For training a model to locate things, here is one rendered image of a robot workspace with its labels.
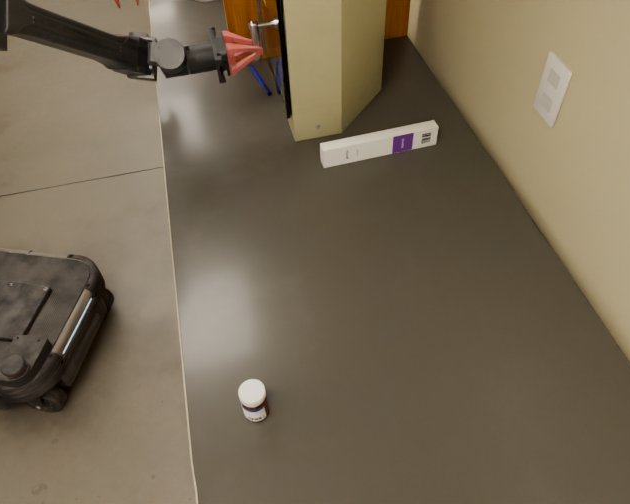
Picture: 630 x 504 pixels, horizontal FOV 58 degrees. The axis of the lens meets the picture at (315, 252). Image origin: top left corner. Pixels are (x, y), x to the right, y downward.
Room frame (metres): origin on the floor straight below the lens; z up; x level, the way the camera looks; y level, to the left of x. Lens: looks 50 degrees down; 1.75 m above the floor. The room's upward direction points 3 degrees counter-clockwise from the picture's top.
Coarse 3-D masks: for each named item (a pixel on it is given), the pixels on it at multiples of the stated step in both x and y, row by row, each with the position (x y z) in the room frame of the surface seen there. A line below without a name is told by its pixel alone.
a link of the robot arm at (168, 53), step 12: (132, 36) 1.06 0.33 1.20; (144, 36) 1.06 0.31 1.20; (156, 48) 0.98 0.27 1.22; (168, 48) 0.98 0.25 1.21; (180, 48) 0.98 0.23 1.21; (156, 60) 0.96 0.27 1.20; (168, 60) 0.96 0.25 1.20; (180, 60) 0.96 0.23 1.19; (156, 72) 1.04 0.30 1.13; (168, 72) 0.99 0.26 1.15
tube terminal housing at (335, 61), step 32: (288, 0) 1.03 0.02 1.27; (320, 0) 1.04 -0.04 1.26; (352, 0) 1.08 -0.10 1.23; (384, 0) 1.20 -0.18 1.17; (288, 32) 1.03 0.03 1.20; (320, 32) 1.04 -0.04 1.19; (352, 32) 1.08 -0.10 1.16; (384, 32) 1.21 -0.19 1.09; (288, 64) 1.03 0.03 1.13; (320, 64) 1.04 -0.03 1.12; (352, 64) 1.09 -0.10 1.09; (320, 96) 1.04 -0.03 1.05; (352, 96) 1.09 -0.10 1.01; (320, 128) 1.04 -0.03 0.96
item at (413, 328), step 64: (192, 0) 1.75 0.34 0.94; (256, 64) 1.36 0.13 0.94; (384, 64) 1.33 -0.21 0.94; (192, 128) 1.10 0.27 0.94; (256, 128) 1.08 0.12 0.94; (384, 128) 1.06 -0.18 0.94; (448, 128) 1.04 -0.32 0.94; (192, 192) 0.88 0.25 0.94; (256, 192) 0.87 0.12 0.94; (320, 192) 0.86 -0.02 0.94; (384, 192) 0.84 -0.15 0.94; (448, 192) 0.83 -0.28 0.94; (512, 192) 0.82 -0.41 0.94; (192, 256) 0.70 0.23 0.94; (256, 256) 0.69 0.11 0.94; (320, 256) 0.68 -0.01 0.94; (384, 256) 0.67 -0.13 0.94; (448, 256) 0.66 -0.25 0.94; (512, 256) 0.66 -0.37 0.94; (192, 320) 0.55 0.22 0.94; (256, 320) 0.55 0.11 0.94; (320, 320) 0.54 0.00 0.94; (384, 320) 0.53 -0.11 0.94; (448, 320) 0.52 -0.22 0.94; (512, 320) 0.52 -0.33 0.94; (576, 320) 0.51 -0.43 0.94; (192, 384) 0.43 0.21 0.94; (320, 384) 0.42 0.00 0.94; (384, 384) 0.41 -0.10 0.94; (448, 384) 0.41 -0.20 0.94; (512, 384) 0.40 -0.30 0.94; (576, 384) 0.39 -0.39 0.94; (192, 448) 0.33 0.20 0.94; (256, 448) 0.32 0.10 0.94; (320, 448) 0.32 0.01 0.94; (384, 448) 0.31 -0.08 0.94; (448, 448) 0.31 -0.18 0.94; (512, 448) 0.30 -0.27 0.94; (576, 448) 0.29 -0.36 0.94
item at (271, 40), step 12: (276, 0) 1.03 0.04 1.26; (264, 12) 1.23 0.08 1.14; (276, 12) 1.04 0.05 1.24; (276, 24) 1.06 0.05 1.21; (264, 36) 1.29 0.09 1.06; (276, 36) 1.07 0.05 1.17; (276, 48) 1.09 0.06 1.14; (276, 60) 1.11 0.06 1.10; (276, 72) 1.13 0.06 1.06; (276, 84) 1.15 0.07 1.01; (288, 96) 1.03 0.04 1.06; (288, 108) 1.03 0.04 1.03
